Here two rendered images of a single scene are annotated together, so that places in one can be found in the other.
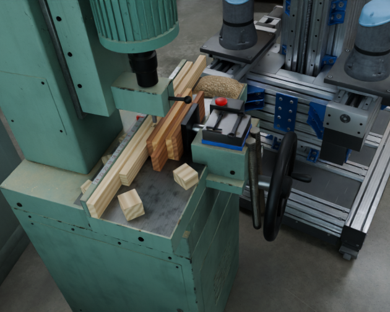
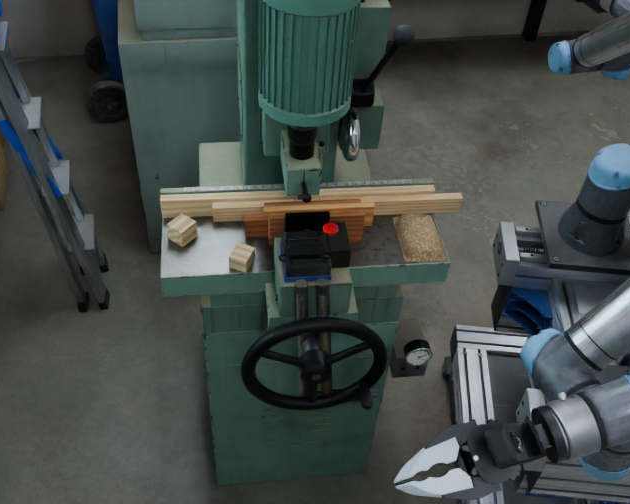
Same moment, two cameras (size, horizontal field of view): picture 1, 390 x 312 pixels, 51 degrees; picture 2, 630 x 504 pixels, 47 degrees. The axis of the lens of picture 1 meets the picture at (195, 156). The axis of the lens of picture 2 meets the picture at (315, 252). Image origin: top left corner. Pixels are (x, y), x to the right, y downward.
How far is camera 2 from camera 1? 0.98 m
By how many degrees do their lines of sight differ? 39
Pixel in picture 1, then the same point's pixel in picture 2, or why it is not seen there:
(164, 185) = (227, 248)
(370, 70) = not seen: hidden behind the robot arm
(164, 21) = (296, 103)
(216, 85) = (409, 230)
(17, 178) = (215, 150)
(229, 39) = (565, 220)
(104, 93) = (267, 130)
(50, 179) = (225, 172)
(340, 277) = not seen: outside the picture
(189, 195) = (222, 272)
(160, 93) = (288, 169)
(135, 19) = (268, 80)
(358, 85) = not seen: hidden behind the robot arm
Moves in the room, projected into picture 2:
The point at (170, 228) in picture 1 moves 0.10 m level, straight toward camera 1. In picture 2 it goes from (173, 272) to (128, 294)
